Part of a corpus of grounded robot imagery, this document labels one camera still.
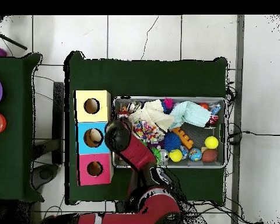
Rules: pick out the white multicolour dotted cloth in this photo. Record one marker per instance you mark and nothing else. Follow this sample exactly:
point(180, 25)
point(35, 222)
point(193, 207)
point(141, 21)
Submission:
point(140, 129)
point(157, 135)

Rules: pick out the cream waffle cloth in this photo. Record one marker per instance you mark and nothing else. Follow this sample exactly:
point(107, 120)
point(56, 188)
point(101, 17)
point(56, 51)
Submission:
point(154, 115)

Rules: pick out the orange plastic grid tray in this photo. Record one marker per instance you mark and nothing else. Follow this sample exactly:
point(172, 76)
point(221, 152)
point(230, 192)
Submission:
point(184, 137)

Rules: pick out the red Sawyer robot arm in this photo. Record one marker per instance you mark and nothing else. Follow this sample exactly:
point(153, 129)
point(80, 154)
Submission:
point(137, 154)

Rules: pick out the wooden box with three holes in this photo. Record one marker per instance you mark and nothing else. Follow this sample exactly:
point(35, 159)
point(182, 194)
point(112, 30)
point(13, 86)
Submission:
point(100, 112)

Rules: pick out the blue spiky ball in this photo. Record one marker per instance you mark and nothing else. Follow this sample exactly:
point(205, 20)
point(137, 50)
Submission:
point(171, 141)

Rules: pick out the dark green tablecloth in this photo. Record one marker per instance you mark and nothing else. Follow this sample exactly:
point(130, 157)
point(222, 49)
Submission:
point(14, 151)
point(149, 79)

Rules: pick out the yellow ball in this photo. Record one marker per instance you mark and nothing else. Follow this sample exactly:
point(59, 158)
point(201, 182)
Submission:
point(175, 155)
point(211, 142)

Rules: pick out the mint green cloth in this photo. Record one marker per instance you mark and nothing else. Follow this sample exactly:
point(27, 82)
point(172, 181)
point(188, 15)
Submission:
point(196, 114)

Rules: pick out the blue globe print ball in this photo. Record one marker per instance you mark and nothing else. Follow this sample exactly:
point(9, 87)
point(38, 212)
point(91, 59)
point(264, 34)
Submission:
point(195, 154)

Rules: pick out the brown toy football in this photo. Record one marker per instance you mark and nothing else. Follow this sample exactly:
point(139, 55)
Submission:
point(209, 155)

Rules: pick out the grey rounded floor object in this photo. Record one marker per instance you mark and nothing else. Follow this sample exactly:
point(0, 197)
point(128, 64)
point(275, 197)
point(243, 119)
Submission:
point(45, 173)

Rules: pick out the black tripod leg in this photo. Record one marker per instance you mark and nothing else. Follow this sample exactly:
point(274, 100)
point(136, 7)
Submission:
point(11, 42)

